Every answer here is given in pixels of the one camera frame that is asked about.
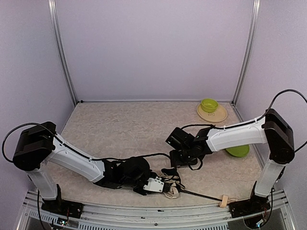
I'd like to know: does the beige folding umbrella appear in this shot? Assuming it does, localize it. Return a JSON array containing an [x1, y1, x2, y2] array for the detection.
[[159, 168, 238, 208]]

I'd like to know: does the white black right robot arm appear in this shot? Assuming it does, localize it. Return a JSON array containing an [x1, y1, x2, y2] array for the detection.
[[166, 109, 295, 197]]

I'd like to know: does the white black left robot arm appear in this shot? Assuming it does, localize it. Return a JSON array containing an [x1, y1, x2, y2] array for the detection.
[[12, 122, 164, 201]]

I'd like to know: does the beige round plate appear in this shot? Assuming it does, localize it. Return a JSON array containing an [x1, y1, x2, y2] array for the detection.
[[197, 104, 228, 123]]

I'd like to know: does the green plastic bowl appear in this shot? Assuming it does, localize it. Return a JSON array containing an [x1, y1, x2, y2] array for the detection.
[[201, 98, 219, 113]]

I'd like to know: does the green flat plate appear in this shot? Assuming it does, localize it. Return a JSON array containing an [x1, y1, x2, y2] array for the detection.
[[225, 145, 250, 158]]

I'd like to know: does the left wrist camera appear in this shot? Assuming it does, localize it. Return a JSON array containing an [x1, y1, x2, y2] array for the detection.
[[143, 177, 172, 193]]

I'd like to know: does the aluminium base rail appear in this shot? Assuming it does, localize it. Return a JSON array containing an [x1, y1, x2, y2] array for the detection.
[[15, 190, 299, 230]]

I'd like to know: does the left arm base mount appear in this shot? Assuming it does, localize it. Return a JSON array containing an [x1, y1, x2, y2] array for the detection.
[[42, 200, 84, 219]]

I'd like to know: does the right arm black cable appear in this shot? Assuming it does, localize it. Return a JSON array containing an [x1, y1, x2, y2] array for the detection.
[[263, 89, 307, 154]]

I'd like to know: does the right corner aluminium post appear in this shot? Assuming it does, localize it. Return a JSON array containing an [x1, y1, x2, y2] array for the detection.
[[232, 0, 261, 106]]

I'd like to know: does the corner aluminium post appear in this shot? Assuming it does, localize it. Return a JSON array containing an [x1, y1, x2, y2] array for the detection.
[[232, 0, 261, 106], [48, 0, 78, 106]]

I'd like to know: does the left corner aluminium post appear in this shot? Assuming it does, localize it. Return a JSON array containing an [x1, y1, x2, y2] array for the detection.
[[48, 0, 78, 106]]

